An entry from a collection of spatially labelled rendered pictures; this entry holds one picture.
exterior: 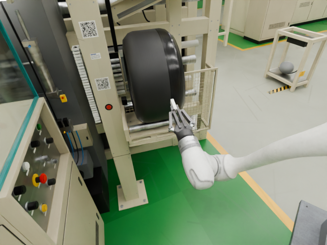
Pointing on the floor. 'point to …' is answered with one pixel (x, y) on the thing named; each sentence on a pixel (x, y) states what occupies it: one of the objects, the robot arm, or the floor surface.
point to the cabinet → (267, 19)
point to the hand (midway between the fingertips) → (173, 105)
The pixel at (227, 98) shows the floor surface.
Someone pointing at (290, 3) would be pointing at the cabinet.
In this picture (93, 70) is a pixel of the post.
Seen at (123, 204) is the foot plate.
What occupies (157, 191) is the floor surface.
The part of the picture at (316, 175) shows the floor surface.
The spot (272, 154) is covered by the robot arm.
